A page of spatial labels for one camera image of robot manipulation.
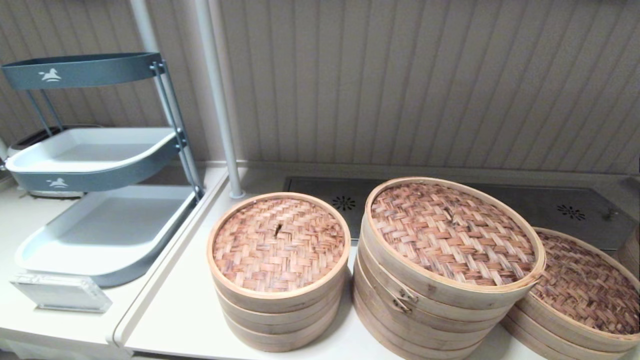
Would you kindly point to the large woven bamboo steamer lid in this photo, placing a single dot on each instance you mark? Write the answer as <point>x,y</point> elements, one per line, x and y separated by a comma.
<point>450,235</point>

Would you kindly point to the small woven bamboo steamer lid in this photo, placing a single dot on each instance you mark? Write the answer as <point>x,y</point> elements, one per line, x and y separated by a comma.
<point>280,245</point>

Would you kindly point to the small bamboo steamer basket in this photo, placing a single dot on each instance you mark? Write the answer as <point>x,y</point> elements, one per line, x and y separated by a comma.
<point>280,318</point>
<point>280,331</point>
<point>280,345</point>

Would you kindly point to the large bamboo steamer basket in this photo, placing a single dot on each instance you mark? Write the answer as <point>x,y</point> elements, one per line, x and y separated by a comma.
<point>420,347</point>
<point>440,334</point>

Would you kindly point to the right bamboo steamer stack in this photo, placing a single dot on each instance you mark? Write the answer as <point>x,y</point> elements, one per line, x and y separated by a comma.
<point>585,285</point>

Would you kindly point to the dark metal vented panel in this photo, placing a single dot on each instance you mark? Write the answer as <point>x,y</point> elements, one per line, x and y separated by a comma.
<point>320,192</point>

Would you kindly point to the white vertical pole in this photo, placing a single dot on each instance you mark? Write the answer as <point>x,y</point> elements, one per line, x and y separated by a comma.
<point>216,75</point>

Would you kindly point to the grey-blue rack tray white inside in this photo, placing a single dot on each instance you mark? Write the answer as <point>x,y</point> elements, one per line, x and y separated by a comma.
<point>110,230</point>
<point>90,150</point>

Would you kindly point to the grey-blue rack tray with horse logo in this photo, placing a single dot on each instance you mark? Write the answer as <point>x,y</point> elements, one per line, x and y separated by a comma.
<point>90,72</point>

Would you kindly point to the clear acrylic warning sign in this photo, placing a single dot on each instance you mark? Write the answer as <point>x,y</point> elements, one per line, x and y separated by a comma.
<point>60,295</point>

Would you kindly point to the grey-blue metal rack frame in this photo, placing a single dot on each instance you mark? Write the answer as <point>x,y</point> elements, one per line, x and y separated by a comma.
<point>181,140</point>

